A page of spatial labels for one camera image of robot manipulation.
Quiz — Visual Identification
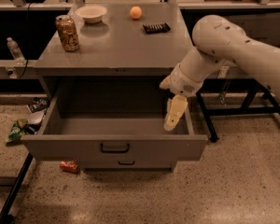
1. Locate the orange fruit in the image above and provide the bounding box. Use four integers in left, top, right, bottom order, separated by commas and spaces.
130, 7, 142, 20

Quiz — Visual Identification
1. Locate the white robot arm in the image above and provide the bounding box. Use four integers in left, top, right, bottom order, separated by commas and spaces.
160, 15, 280, 131

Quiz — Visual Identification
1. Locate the grey metal drawer cabinet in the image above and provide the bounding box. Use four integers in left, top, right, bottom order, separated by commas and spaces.
33, 3, 202, 173

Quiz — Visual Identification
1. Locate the black cable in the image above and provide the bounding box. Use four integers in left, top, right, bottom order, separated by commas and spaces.
19, 3, 34, 78

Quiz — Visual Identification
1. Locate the green chip bag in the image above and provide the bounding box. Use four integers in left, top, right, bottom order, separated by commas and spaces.
6, 119, 28, 144

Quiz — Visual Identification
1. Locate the gold soda can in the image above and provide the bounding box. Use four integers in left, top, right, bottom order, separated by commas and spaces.
55, 15, 79, 51

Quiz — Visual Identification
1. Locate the grey bottom drawer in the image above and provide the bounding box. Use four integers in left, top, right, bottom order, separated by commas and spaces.
79, 160, 177, 170

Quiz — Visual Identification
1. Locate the black chocolate bar pack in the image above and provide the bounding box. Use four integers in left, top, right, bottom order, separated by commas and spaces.
143, 22, 171, 34

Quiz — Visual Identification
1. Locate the grey drawer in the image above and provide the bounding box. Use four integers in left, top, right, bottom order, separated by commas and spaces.
79, 160, 177, 170
22, 77, 207, 165

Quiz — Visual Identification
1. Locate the white paper bowl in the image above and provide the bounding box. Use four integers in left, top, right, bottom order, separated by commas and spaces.
76, 5, 107, 24

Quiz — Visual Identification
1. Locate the clear plastic water bottle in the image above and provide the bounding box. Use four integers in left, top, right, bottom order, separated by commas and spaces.
7, 37, 26, 65

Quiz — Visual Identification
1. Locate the crushed red soda can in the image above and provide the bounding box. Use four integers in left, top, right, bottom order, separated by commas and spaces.
59, 161, 78, 174

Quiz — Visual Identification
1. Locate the grey top drawer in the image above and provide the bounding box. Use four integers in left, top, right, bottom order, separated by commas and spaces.
22, 77, 207, 165

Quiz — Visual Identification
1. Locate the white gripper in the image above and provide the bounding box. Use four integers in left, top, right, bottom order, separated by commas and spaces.
160, 63, 204, 131

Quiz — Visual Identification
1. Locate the pile of floor trash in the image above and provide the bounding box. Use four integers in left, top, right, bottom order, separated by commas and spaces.
26, 98, 49, 134

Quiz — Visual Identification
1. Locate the black table leg left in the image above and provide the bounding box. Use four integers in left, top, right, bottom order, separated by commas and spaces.
0, 153, 33, 224

